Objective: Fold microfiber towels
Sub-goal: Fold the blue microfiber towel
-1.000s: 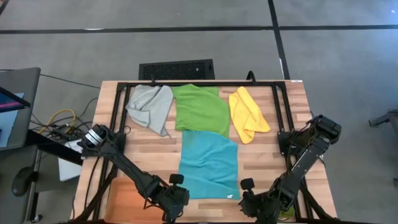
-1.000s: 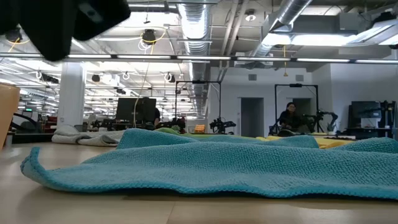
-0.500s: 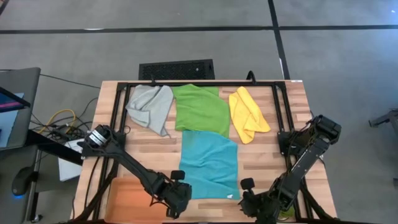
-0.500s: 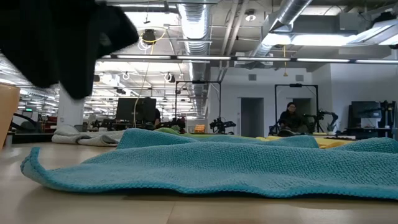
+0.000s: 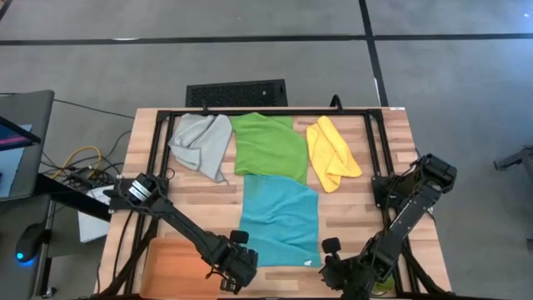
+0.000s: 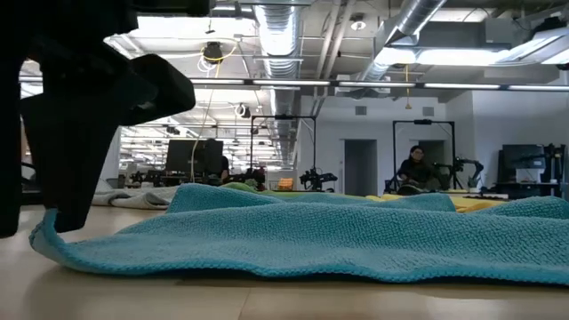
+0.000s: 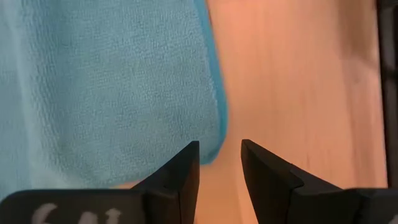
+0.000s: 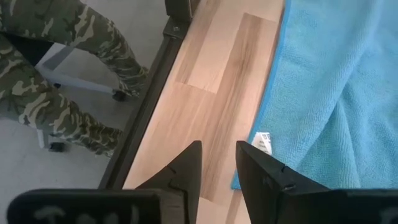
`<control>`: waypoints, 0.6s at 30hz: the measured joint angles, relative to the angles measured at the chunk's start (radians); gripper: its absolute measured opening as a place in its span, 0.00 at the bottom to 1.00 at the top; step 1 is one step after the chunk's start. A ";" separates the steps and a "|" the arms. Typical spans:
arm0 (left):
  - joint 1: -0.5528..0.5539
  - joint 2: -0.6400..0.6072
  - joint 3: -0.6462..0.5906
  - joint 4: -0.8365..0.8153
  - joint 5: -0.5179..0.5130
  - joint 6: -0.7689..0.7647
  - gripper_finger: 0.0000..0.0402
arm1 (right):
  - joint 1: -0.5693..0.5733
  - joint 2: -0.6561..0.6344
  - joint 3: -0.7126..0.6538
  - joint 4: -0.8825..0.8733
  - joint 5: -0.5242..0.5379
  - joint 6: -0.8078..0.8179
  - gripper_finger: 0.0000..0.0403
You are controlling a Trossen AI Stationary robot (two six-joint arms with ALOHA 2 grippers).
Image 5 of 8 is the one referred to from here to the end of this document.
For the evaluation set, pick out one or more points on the black metal table frame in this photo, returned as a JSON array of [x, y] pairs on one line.
[[354, 111]]

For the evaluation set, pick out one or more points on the monitor with blue screen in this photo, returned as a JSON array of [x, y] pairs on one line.
[[10, 162]]

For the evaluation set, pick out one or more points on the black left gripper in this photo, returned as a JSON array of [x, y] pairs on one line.
[[237, 271]]

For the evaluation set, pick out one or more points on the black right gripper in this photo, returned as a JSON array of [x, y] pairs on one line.
[[354, 277]]

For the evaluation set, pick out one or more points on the teal microfiber towel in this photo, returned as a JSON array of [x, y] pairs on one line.
[[279, 216]]

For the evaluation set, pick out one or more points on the small white sticker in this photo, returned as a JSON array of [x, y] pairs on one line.
[[397, 108]]

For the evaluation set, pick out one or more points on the white flat box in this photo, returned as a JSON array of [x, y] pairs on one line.
[[91, 227]]

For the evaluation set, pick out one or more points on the black desk support beam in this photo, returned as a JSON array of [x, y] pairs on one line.
[[71, 198]]

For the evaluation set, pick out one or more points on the black computer mouse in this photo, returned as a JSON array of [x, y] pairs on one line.
[[31, 241]]

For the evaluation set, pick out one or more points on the black perforated computer case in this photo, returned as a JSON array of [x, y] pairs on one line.
[[237, 93]]

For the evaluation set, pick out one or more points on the green microfiber towel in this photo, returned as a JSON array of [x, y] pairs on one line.
[[268, 146]]

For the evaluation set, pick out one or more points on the yellow microfiber towel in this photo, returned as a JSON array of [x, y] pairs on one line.
[[329, 154]]

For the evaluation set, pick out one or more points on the dark grey side table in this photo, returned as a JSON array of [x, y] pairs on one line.
[[10, 283]]

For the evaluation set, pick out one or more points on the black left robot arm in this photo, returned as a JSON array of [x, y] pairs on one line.
[[187, 227]]

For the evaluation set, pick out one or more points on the grey microfiber towel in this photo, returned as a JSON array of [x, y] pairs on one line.
[[200, 141]]

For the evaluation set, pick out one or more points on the grey chair base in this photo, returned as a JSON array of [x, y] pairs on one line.
[[520, 160]]

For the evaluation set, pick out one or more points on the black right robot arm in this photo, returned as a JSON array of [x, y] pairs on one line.
[[410, 225]]

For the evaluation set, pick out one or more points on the black power strip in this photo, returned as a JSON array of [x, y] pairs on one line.
[[83, 179]]

